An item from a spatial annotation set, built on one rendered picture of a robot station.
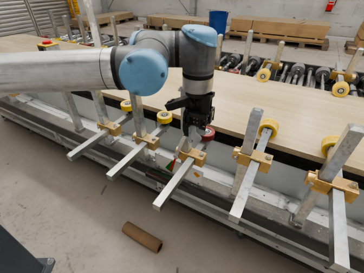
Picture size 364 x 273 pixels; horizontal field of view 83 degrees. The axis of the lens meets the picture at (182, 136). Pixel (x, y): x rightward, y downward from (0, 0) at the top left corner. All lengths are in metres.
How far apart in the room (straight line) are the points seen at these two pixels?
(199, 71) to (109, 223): 1.44
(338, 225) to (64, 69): 0.75
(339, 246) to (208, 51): 0.57
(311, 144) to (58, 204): 1.84
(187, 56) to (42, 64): 0.31
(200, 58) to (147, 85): 0.18
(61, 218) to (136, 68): 1.65
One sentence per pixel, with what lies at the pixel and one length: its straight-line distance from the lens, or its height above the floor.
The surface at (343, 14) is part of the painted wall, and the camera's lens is 7.76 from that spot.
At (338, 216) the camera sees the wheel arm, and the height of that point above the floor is 0.96.
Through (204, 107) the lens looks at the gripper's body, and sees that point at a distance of 0.62.
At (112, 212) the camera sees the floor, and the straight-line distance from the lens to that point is 1.82.
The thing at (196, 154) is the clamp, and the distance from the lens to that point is 0.89.
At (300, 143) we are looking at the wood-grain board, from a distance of 1.03.
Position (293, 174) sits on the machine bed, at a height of 0.76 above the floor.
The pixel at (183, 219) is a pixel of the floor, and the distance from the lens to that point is 1.70.
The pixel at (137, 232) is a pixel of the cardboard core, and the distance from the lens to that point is 1.59.
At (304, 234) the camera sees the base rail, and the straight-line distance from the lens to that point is 0.98.
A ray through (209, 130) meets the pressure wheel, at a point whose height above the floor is 0.90.
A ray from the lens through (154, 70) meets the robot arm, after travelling 0.41.
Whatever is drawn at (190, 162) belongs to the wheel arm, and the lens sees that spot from 0.86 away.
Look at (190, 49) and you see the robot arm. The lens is 0.55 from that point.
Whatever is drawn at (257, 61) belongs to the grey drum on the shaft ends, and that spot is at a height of 0.83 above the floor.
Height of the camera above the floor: 1.47
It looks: 38 degrees down
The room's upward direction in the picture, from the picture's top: straight up
